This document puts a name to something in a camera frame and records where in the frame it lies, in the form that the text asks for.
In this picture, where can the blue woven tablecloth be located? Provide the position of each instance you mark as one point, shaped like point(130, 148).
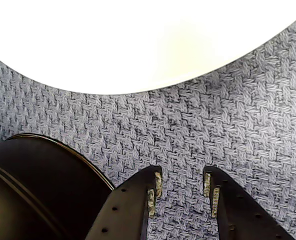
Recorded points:
point(187, 125)

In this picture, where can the black metal bucket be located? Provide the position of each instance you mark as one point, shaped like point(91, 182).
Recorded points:
point(37, 187)

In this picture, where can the white round plate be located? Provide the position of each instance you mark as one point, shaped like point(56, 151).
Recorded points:
point(112, 37)

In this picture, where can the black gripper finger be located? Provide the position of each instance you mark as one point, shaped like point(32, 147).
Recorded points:
point(127, 212)
point(240, 215)

